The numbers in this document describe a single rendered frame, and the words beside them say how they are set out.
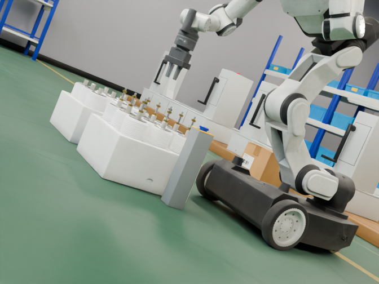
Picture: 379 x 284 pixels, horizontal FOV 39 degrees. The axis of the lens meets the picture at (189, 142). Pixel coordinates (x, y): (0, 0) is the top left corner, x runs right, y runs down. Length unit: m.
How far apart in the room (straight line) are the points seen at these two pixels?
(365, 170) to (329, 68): 1.90
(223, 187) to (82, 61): 6.48
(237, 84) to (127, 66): 3.63
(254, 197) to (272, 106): 0.39
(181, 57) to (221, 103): 3.33
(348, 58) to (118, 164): 1.05
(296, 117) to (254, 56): 7.89
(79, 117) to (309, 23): 1.10
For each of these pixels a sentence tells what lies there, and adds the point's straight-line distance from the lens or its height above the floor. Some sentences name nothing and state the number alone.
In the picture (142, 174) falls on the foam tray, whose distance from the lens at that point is 2.12.
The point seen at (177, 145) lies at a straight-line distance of 2.20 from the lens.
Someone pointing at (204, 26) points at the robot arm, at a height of 0.70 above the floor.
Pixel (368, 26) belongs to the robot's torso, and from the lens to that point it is 2.47.
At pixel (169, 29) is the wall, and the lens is 9.16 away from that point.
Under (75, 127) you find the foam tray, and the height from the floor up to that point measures 0.08.
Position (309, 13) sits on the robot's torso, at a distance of 2.26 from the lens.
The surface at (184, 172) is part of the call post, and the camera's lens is 2.04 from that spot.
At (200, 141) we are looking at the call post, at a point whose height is 0.28.
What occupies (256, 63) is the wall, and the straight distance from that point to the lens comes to 10.16.
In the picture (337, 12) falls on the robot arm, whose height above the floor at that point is 0.87.
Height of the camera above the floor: 0.43
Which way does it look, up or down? 5 degrees down
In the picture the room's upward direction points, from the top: 23 degrees clockwise
